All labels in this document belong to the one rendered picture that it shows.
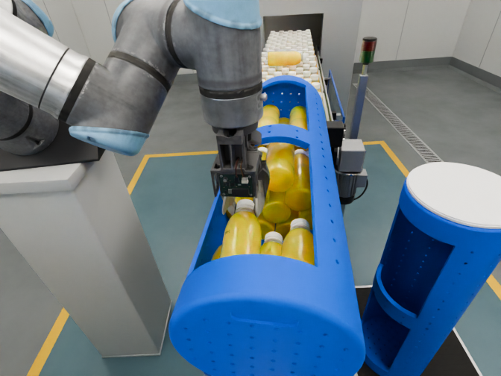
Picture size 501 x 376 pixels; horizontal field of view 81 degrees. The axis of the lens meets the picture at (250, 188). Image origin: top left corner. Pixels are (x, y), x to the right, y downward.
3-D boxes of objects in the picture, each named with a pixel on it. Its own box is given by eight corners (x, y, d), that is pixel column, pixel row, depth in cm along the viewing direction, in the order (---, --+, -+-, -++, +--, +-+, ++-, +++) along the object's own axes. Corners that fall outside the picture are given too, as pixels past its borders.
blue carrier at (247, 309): (182, 380, 53) (147, 285, 35) (248, 144, 122) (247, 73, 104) (344, 403, 49) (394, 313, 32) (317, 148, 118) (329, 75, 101)
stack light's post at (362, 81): (334, 237, 205) (360, 75, 139) (333, 233, 208) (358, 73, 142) (340, 237, 204) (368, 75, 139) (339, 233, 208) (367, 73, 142)
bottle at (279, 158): (259, 188, 67) (265, 148, 82) (288, 196, 67) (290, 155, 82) (267, 163, 63) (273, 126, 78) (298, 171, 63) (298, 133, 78)
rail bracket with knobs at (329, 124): (320, 149, 126) (322, 127, 120) (319, 142, 132) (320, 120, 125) (344, 150, 124) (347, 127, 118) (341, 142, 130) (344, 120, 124)
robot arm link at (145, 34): (89, 47, 41) (151, 53, 35) (124, -21, 42) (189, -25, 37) (137, 86, 49) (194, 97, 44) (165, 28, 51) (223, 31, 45)
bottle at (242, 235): (236, 315, 51) (247, 225, 63) (265, 309, 46) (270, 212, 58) (203, 304, 47) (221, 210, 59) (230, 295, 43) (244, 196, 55)
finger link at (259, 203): (253, 233, 55) (240, 195, 49) (256, 212, 59) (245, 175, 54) (269, 232, 54) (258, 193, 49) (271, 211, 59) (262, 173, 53)
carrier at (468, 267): (381, 306, 147) (342, 340, 135) (438, 154, 94) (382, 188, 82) (438, 354, 127) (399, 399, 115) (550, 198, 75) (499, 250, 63)
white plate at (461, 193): (440, 151, 93) (439, 155, 94) (386, 184, 81) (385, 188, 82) (550, 194, 74) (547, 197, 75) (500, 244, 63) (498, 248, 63)
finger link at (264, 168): (249, 199, 55) (237, 160, 50) (250, 194, 57) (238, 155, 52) (273, 197, 54) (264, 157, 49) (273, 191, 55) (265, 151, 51)
